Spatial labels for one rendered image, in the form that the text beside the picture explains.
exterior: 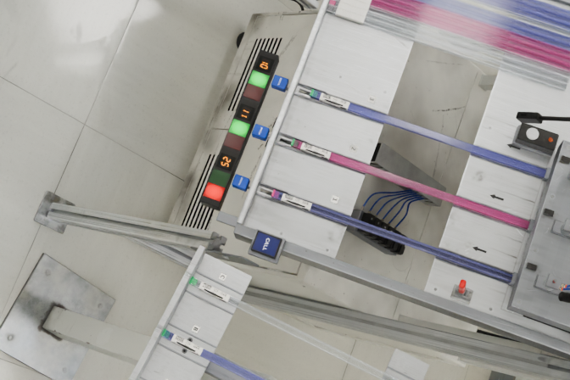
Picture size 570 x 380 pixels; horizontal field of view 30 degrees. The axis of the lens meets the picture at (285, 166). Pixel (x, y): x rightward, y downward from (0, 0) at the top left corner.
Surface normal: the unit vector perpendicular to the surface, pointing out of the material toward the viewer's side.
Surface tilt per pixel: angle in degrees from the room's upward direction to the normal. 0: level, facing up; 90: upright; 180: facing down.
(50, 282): 0
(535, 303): 47
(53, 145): 0
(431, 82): 0
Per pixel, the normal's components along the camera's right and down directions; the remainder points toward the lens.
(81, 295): 0.67, 0.07
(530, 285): -0.03, -0.25
